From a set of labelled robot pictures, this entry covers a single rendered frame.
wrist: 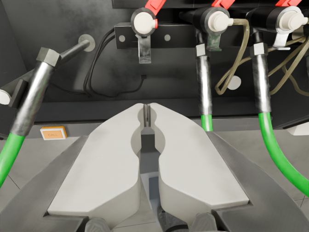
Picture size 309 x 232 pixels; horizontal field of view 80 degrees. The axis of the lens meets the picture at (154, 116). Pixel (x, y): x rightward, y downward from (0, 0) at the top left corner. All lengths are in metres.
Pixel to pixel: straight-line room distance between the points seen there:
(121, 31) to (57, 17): 0.22
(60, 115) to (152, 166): 0.43
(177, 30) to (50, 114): 0.37
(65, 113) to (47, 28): 0.20
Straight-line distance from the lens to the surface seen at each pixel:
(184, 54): 0.52
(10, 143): 0.24
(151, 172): 0.78
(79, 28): 0.52
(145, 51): 0.23
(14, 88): 0.24
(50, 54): 0.24
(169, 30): 0.35
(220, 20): 0.22
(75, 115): 0.51
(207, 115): 0.25
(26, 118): 0.23
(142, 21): 0.20
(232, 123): 0.50
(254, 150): 2.06
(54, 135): 0.49
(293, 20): 0.26
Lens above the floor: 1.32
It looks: 59 degrees down
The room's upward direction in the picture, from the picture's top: 174 degrees clockwise
